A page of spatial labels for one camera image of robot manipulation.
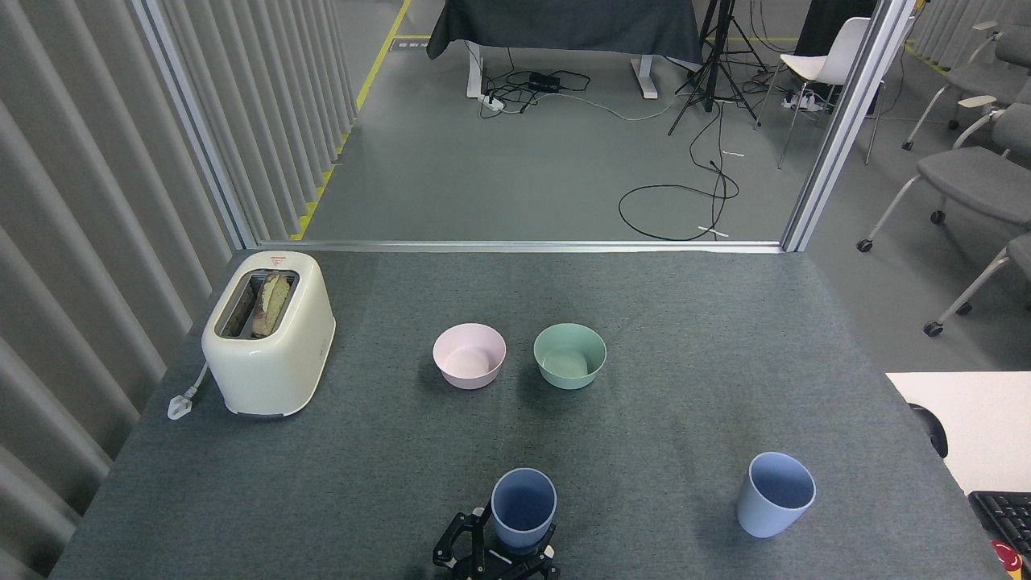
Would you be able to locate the white plastic chair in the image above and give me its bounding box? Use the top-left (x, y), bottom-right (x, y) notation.
top-left (754, 17), bottom-right (887, 170)

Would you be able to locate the white floor cable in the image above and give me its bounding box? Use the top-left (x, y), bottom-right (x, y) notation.
top-left (556, 91), bottom-right (685, 122)

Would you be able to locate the dark grey table cloth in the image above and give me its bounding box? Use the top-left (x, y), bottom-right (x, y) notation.
top-left (426, 0), bottom-right (705, 67)

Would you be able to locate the blue plastic cup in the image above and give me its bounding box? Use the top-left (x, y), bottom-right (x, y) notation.
top-left (491, 468), bottom-right (558, 557)
top-left (736, 452), bottom-right (816, 539)

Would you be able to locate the pink bowl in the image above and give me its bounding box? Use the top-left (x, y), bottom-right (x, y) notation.
top-left (433, 323), bottom-right (507, 391)

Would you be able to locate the white table leg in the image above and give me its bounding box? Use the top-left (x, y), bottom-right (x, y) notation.
top-left (631, 56), bottom-right (659, 100)
top-left (466, 42), bottom-right (487, 99)

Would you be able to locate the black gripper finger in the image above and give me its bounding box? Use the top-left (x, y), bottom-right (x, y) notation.
top-left (525, 524), bottom-right (561, 580)
top-left (433, 507), bottom-right (494, 580)

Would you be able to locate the green bowl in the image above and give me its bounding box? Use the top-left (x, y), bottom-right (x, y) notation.
top-left (533, 323), bottom-right (607, 391)

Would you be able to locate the white toaster cord with plug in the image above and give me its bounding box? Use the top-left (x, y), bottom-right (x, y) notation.
top-left (168, 362), bottom-right (210, 421)

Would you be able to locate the silver aluminium rail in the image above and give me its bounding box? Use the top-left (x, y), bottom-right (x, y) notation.
top-left (256, 239), bottom-right (784, 255)

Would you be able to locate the white side table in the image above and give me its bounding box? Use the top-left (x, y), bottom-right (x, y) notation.
top-left (886, 371), bottom-right (1031, 496)

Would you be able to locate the black rounded object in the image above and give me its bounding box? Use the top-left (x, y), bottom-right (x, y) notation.
top-left (909, 403), bottom-right (950, 459)

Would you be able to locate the cream white toaster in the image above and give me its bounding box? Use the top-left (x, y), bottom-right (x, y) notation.
top-left (201, 251), bottom-right (336, 419)

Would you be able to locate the grey office chair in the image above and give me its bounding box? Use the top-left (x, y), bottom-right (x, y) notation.
top-left (924, 234), bottom-right (1031, 338)
top-left (857, 102), bottom-right (1031, 254)
top-left (902, 23), bottom-right (1031, 151)

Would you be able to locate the toasted bread slice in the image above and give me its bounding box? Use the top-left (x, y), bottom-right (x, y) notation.
top-left (251, 272), bottom-right (292, 338)

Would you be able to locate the black tripod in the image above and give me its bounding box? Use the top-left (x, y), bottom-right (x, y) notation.
top-left (668, 0), bottom-right (770, 136)

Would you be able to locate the silver aluminium post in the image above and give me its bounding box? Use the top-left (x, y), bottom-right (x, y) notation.
top-left (780, 0), bottom-right (919, 253)
top-left (133, 0), bottom-right (260, 251)

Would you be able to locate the black looped floor cable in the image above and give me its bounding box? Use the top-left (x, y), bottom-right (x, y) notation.
top-left (618, 105), bottom-right (740, 242)

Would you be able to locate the black keyboard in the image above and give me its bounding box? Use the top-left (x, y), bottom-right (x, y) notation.
top-left (968, 491), bottom-right (1031, 557)

